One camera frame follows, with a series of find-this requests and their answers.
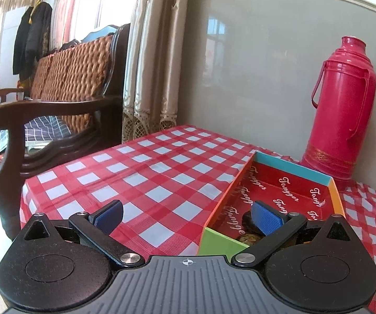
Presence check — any red thermos flask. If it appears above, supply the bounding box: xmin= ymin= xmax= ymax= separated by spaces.
xmin=299 ymin=35 xmax=376 ymax=181

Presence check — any woven brown chair cushion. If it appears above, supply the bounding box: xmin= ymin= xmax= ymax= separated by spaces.
xmin=30 ymin=34 xmax=114 ymax=132

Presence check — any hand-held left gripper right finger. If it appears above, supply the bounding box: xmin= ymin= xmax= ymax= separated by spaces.
xmin=230 ymin=200 xmax=361 ymax=267

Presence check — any red checked tablecloth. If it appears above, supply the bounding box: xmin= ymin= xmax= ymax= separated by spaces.
xmin=20 ymin=124 xmax=376 ymax=314

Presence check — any white wardrobe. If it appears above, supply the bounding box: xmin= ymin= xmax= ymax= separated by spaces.
xmin=0 ymin=7 xmax=29 ymax=86

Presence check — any colourful cardboard box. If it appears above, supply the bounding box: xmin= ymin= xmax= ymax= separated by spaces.
xmin=197 ymin=151 xmax=346 ymax=257

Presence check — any pink sheer curtain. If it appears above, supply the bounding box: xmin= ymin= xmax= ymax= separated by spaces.
xmin=51 ymin=0 xmax=143 ymax=48

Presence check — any black coat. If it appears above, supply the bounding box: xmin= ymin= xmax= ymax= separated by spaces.
xmin=12 ymin=2 xmax=53 ymax=82

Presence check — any dark wooden armchair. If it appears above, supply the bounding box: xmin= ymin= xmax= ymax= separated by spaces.
xmin=0 ymin=23 xmax=131 ymax=241

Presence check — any blue checked blanket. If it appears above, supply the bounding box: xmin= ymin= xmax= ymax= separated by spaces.
xmin=0 ymin=115 xmax=73 ymax=168

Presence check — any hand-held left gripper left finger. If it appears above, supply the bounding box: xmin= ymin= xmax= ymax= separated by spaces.
xmin=13 ymin=199 xmax=144 ymax=269

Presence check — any beige satin curtain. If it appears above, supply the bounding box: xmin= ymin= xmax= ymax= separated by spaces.
xmin=122 ymin=0 xmax=190 ymax=144

